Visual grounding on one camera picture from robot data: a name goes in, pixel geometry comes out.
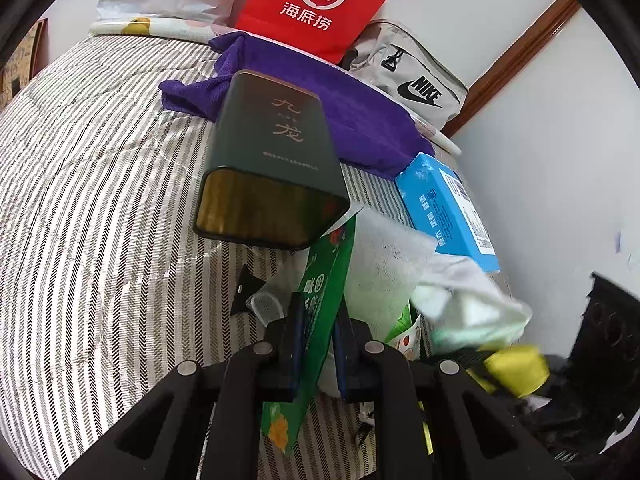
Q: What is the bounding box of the yellow cloth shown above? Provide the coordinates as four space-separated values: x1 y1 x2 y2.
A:
487 344 551 398

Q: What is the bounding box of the light green cloth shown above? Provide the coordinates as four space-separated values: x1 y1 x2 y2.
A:
412 257 533 353

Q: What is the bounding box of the white tissue sheet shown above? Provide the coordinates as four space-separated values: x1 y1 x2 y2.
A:
345 207 438 341

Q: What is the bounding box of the small clear sachet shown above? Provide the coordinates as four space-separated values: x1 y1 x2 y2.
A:
247 282 288 328

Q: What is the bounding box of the wooden wall trim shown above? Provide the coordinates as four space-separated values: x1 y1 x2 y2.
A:
442 0 583 138

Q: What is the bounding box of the dark green tin box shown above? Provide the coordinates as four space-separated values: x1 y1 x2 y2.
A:
192 69 351 251

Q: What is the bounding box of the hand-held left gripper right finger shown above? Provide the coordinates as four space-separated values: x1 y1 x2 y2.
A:
334 305 571 480

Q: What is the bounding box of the green snack packet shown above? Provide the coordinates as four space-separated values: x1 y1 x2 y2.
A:
260 212 358 448

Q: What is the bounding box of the white duck print pillow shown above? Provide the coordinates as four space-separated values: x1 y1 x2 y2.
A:
89 16 226 43

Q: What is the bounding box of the blue cardboard box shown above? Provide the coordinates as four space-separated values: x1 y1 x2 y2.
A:
395 152 502 275

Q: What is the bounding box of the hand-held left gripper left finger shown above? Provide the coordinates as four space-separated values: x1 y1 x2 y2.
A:
60 292 306 480

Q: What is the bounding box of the purple cloth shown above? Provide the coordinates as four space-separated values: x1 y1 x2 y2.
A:
160 31 436 181

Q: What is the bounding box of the fruit print sachet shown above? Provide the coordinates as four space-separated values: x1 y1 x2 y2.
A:
385 310 423 361

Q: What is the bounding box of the red paper bag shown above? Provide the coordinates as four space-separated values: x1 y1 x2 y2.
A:
234 0 405 65

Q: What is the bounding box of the grey sports bag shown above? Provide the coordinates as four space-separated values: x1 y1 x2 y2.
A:
342 21 470 136

